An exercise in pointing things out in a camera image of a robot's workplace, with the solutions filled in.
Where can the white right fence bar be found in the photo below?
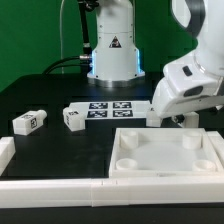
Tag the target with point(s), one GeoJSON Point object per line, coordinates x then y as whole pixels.
{"type": "Point", "coordinates": [218, 144]}

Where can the white fence bar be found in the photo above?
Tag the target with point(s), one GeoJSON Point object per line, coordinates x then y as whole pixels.
{"type": "Point", "coordinates": [7, 151]}
{"type": "Point", "coordinates": [218, 144]}
{"type": "Point", "coordinates": [111, 192]}

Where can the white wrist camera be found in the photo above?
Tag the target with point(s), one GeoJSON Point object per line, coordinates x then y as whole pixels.
{"type": "Point", "coordinates": [187, 78]}

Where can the white front fence bar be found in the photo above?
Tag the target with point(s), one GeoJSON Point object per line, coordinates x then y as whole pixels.
{"type": "Point", "coordinates": [111, 192]}

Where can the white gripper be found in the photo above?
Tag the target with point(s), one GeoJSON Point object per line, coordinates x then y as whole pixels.
{"type": "Point", "coordinates": [167, 104]}

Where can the white left fence bar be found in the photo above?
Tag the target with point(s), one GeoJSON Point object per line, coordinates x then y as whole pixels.
{"type": "Point", "coordinates": [7, 151]}

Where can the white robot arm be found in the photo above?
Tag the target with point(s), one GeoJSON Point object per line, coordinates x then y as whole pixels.
{"type": "Point", "coordinates": [116, 60]}

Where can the white square tabletop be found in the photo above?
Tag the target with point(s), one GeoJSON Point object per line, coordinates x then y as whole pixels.
{"type": "Point", "coordinates": [162, 152]}

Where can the white fiducial marker sheet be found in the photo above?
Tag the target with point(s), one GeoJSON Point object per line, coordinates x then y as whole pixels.
{"type": "Point", "coordinates": [112, 109]}

